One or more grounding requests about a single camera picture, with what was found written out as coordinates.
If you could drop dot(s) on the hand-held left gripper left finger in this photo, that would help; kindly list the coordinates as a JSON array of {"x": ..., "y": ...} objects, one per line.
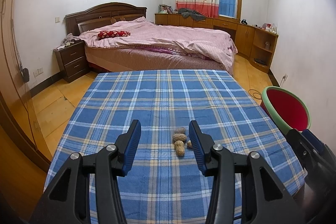
[{"x": 131, "y": 148}]

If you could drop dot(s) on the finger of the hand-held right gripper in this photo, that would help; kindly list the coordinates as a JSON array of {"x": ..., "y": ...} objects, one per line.
[
  {"x": 313, "y": 140},
  {"x": 302, "y": 148}
]

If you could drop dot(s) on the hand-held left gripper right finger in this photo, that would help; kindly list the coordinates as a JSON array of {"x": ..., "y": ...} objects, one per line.
[{"x": 197, "y": 148}]

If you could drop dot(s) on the peanut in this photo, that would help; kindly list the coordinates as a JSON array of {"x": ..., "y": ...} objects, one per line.
[
  {"x": 189, "y": 144},
  {"x": 180, "y": 130},
  {"x": 179, "y": 149},
  {"x": 179, "y": 137}
]

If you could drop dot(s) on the red basin with green rim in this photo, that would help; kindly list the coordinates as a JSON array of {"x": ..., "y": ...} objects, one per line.
[{"x": 286, "y": 108}]

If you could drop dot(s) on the blue plaid blanket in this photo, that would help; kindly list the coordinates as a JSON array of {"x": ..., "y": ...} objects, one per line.
[{"x": 157, "y": 98}]

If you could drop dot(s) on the dark wooden nightstand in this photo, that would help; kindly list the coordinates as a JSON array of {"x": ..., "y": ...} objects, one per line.
[{"x": 72, "y": 61}]

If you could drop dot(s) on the pink quilt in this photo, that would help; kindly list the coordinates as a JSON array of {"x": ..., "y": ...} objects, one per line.
[{"x": 170, "y": 37}]

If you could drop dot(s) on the red floral pillow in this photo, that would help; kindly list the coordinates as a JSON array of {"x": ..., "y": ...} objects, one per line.
[{"x": 114, "y": 34}]

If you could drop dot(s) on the white bottles and bag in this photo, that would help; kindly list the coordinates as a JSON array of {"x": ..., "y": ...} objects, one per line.
[{"x": 269, "y": 28}]

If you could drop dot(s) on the light wooden cabinet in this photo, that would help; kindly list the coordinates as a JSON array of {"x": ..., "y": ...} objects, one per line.
[{"x": 244, "y": 35}]

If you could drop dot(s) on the pale cloth pile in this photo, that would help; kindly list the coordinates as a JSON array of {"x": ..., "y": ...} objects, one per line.
[{"x": 69, "y": 40}]

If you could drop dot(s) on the black charger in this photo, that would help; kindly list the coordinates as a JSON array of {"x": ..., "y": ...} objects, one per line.
[{"x": 25, "y": 74}]

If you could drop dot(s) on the grey clothes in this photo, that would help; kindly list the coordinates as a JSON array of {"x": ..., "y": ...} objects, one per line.
[{"x": 191, "y": 14}]

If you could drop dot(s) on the dark wooden bed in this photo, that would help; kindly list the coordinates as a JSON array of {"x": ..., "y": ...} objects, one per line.
[{"x": 105, "y": 11}]

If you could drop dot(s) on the row of books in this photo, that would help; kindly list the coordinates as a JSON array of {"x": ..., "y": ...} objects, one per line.
[{"x": 165, "y": 8}]

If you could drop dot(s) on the small white wall socket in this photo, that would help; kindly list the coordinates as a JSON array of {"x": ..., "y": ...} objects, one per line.
[{"x": 284, "y": 77}]

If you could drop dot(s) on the brown wooden door frame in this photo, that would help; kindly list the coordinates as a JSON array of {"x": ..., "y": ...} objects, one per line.
[{"x": 10, "y": 69}]

